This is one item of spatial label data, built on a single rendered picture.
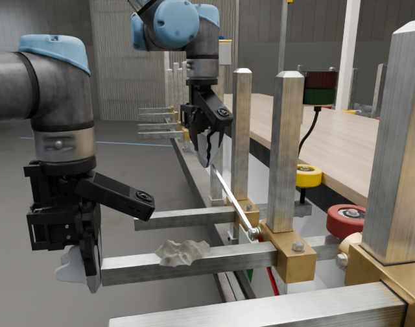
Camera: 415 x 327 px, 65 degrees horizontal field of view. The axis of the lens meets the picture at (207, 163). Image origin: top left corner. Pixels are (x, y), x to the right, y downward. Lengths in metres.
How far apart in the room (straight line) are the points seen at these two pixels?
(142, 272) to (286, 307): 0.29
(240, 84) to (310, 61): 6.01
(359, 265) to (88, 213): 0.33
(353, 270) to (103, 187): 0.32
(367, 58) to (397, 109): 6.57
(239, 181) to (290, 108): 0.33
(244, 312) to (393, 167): 0.17
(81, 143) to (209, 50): 0.40
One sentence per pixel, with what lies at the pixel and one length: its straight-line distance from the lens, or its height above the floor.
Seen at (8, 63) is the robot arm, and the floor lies 1.15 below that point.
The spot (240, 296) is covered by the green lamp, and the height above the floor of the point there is 0.70.
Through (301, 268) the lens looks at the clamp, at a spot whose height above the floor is 0.85.
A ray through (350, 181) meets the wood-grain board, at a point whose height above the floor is 0.90.
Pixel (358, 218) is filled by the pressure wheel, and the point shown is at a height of 0.90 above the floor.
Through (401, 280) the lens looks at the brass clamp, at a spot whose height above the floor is 0.97.
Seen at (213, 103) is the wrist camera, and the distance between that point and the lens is 0.73.
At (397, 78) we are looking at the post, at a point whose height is 1.14.
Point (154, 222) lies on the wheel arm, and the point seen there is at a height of 0.81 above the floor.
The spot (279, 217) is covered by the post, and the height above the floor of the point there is 0.90.
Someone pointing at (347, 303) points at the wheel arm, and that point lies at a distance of 0.31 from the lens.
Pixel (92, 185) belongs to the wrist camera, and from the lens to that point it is 0.46.
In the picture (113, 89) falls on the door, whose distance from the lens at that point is 7.65.
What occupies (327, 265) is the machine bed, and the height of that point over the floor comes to 0.67.
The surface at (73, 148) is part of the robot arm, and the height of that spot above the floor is 1.05.
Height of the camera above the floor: 1.14
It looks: 16 degrees down
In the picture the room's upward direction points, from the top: straight up
